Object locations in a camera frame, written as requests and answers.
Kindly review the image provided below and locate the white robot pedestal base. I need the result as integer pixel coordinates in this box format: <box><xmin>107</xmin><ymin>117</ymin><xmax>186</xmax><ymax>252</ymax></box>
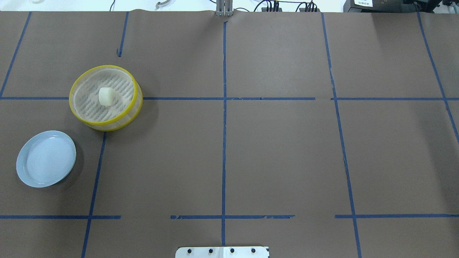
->
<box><xmin>175</xmin><ymin>246</ymin><xmax>270</xmax><ymax>258</ymax></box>

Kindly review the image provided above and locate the yellow rimmed bamboo steamer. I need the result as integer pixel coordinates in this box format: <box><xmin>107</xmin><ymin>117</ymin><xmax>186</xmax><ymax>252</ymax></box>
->
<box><xmin>69</xmin><ymin>65</ymin><xmax>143</xmax><ymax>131</ymax></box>

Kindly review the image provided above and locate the light blue plate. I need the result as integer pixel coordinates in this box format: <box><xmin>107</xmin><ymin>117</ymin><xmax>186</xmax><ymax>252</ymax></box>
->
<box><xmin>16</xmin><ymin>130</ymin><xmax>76</xmax><ymax>188</ymax></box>

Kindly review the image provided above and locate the black box on table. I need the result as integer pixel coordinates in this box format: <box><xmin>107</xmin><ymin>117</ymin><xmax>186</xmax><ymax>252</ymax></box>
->
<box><xmin>343</xmin><ymin>0</ymin><xmax>403</xmax><ymax>13</ymax></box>

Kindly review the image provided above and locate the white steamed bun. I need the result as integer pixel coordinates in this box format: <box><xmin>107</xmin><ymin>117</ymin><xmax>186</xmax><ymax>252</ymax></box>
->
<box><xmin>98</xmin><ymin>87</ymin><xmax>115</xmax><ymax>107</ymax></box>

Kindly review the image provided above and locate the aluminium frame post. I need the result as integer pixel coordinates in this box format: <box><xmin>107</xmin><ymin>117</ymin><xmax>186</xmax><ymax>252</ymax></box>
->
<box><xmin>214</xmin><ymin>0</ymin><xmax>234</xmax><ymax>16</ymax></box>

